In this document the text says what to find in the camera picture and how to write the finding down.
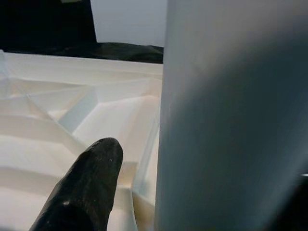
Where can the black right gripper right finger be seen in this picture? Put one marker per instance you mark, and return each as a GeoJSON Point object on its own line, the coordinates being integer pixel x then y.
{"type": "Point", "coordinates": [299, 207]}

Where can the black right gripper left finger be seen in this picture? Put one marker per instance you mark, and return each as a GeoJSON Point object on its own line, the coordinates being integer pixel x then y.
{"type": "Point", "coordinates": [89, 183]}

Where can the white plastic table top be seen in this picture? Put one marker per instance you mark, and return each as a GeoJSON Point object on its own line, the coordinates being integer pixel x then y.
{"type": "Point", "coordinates": [72, 96]}

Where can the black door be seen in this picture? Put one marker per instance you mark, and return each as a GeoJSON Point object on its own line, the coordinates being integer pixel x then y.
{"type": "Point", "coordinates": [43, 21]}

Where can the white plastic table leg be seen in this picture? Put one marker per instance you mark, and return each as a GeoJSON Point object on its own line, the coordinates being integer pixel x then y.
{"type": "Point", "coordinates": [228, 120]}

